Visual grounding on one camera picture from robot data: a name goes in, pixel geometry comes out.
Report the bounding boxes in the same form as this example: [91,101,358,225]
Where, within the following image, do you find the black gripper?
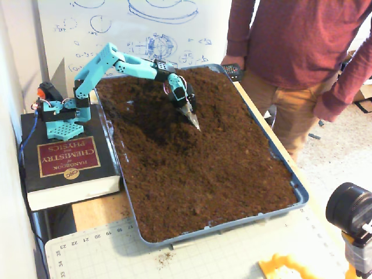
[173,83,202,133]

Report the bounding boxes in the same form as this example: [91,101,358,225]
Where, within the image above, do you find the black device with lights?
[222,63,245,83]

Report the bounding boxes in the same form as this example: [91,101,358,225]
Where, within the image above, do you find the brown soil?
[97,67,299,244]

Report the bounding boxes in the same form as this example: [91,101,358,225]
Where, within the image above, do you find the person's left forearm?
[321,37,372,110]

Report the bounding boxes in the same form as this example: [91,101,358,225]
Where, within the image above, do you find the person's right forearm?
[226,0,259,58]

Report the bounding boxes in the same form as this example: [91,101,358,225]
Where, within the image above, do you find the person's right hand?
[220,54,246,69]

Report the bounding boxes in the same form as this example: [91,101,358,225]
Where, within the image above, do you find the person's left hand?
[313,94,341,122]

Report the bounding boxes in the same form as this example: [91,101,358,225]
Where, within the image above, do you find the whiteboard with blue sketches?
[36,0,233,79]

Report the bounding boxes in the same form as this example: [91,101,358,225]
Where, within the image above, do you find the person in red shirt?
[241,0,372,162]

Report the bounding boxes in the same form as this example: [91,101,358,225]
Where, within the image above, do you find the black chemistry handbook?
[20,104,123,212]

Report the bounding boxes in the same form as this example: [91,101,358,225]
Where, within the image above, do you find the blue plastic tray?
[92,63,309,248]

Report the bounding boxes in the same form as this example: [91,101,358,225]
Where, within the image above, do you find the green cutting mat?
[45,203,349,279]

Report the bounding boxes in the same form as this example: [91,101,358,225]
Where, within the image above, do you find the cardboard box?
[347,84,372,104]

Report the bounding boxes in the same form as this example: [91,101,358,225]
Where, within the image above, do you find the yellow plastic part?
[258,253,320,279]

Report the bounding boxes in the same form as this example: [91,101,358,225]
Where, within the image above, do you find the blue cable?
[17,112,40,180]

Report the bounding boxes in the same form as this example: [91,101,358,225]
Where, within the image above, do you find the black camera lens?
[325,182,372,233]

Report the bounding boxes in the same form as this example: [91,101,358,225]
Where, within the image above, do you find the black cable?
[22,174,49,279]

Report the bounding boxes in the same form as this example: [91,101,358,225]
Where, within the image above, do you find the grey yellow camera stand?
[341,231,372,279]

